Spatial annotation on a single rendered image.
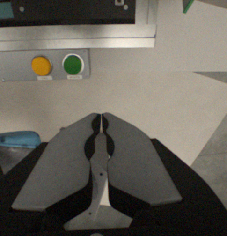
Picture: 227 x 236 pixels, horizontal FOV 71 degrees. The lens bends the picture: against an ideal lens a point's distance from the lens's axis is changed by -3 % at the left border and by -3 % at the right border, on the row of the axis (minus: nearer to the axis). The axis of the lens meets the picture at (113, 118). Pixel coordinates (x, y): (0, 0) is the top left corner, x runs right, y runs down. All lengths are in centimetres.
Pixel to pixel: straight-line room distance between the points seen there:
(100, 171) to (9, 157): 23
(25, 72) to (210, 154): 205
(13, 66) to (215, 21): 53
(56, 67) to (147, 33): 21
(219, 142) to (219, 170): 48
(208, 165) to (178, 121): 174
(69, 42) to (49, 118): 28
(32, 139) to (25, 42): 21
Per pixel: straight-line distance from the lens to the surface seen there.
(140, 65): 51
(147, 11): 40
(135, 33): 39
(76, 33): 39
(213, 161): 231
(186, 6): 35
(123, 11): 38
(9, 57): 44
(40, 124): 61
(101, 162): 48
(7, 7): 44
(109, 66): 50
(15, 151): 39
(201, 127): 68
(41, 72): 41
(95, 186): 51
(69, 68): 39
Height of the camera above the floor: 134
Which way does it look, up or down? 61 degrees down
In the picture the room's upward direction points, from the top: 173 degrees clockwise
